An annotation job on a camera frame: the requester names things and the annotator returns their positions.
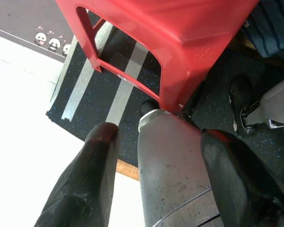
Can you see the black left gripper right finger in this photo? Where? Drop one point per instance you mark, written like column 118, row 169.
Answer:
column 241, row 179

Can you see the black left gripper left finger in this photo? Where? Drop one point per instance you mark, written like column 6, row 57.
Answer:
column 85, row 179

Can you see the black right robot foot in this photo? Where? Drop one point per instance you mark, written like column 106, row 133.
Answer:
column 241, row 104

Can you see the black robot foot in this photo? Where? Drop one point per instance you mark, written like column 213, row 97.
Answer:
column 148, row 106
column 241, row 104

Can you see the silver right robot leg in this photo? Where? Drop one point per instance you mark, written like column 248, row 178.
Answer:
column 274, row 104

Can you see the black speckled rubber mat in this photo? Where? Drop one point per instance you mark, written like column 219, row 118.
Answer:
column 99, row 94

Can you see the black left robot foot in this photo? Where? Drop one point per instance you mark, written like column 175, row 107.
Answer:
column 148, row 106

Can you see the grey tape strip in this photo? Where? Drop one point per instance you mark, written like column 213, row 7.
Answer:
column 85, row 78
column 127, row 89

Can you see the blue striped cloth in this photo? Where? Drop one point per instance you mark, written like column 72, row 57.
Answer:
column 269, row 28

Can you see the red plastic stool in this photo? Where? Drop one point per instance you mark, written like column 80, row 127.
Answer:
column 170, row 42

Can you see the grey panda print doormat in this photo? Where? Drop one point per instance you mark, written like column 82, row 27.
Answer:
column 30, row 26

